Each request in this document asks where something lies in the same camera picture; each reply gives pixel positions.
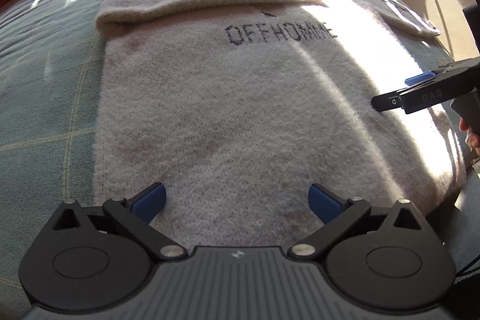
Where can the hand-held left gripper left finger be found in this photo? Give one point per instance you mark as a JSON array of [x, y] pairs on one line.
[[150, 202]]

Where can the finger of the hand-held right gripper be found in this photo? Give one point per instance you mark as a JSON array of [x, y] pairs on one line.
[[386, 103], [418, 79]]

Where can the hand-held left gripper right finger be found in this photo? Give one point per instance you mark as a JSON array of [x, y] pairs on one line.
[[325, 205]]

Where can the beige knit sweater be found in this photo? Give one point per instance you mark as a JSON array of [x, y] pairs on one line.
[[225, 98]]

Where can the person's right hand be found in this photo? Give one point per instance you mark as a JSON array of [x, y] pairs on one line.
[[473, 142]]

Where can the person's grey pants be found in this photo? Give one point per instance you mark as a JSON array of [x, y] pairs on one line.
[[468, 237]]

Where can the green plaid bed blanket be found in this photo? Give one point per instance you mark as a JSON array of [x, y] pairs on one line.
[[45, 80]]

